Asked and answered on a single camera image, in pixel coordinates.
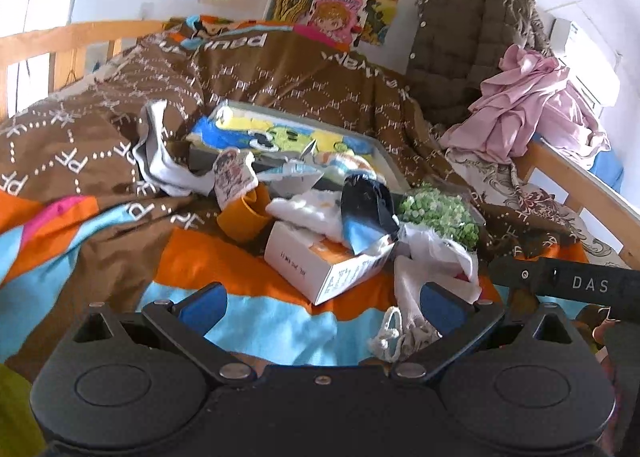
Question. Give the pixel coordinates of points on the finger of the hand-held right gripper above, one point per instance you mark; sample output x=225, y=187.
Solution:
x=550, y=282

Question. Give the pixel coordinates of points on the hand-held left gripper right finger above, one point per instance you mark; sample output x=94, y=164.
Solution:
x=442, y=313

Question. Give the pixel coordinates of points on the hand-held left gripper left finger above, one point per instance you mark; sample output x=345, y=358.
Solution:
x=204, y=309

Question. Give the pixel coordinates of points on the cartoon character card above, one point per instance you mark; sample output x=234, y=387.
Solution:
x=232, y=177

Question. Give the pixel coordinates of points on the grey storage tray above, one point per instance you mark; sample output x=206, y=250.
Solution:
x=385, y=157

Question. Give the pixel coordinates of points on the white mesh cloth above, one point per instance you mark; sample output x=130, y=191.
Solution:
x=412, y=282

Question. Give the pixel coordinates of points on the cream floral bed sheet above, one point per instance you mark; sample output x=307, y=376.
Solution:
x=505, y=187

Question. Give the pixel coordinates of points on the white orange cardboard box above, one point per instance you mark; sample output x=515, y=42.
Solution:
x=305, y=262

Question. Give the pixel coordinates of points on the blue cloth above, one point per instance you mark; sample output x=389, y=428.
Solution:
x=607, y=169

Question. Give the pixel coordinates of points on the dark blue sock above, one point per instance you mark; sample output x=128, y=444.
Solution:
x=367, y=209

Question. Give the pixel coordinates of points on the white fluffy sock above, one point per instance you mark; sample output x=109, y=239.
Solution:
x=310, y=214

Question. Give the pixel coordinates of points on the white grey garment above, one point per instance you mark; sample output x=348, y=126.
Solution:
x=160, y=157

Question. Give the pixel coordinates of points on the pink cloth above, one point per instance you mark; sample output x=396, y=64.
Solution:
x=530, y=107

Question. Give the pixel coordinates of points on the white light-blue sock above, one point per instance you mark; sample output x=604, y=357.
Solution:
x=345, y=164

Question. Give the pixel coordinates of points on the yellow blue cartoon towel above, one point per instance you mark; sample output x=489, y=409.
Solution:
x=250, y=129

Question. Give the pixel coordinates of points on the yellow-green cloth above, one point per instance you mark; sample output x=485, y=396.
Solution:
x=17, y=412

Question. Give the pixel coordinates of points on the white air conditioner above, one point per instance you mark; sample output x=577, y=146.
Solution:
x=587, y=67

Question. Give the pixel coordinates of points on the brown printed blanket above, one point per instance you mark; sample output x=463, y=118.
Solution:
x=300, y=82

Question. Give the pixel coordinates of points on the brown quilted jacket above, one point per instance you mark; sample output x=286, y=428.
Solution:
x=460, y=47

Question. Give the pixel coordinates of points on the small pink cartoon girl poster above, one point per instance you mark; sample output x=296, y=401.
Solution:
x=335, y=14

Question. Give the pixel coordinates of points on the window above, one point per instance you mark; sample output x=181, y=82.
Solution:
x=35, y=12

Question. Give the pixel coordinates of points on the wooden bed frame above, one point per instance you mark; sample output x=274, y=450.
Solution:
x=50, y=37

